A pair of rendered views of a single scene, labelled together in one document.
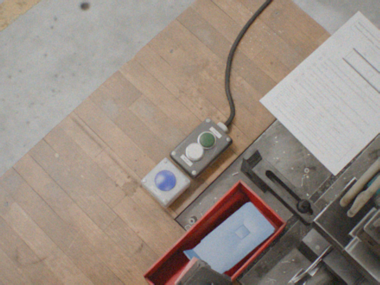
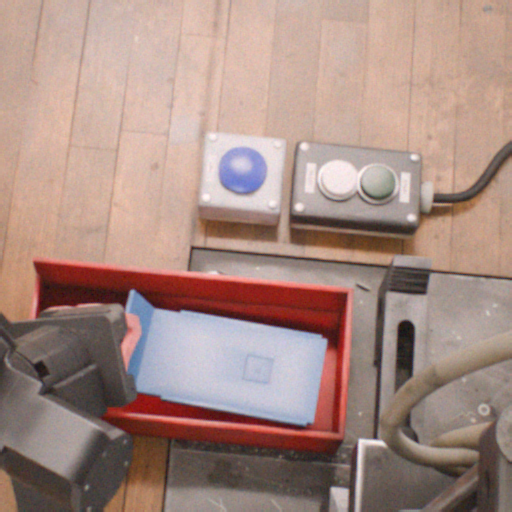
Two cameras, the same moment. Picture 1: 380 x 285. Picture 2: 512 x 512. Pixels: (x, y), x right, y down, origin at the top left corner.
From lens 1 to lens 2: 0.42 m
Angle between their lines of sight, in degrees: 13
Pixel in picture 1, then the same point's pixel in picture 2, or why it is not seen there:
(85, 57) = not seen: hidden behind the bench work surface
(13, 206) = not seen: outside the picture
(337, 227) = (385, 499)
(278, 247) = (293, 470)
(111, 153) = (218, 55)
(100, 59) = not seen: hidden behind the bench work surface
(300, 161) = (490, 386)
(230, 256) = (194, 383)
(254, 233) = (272, 392)
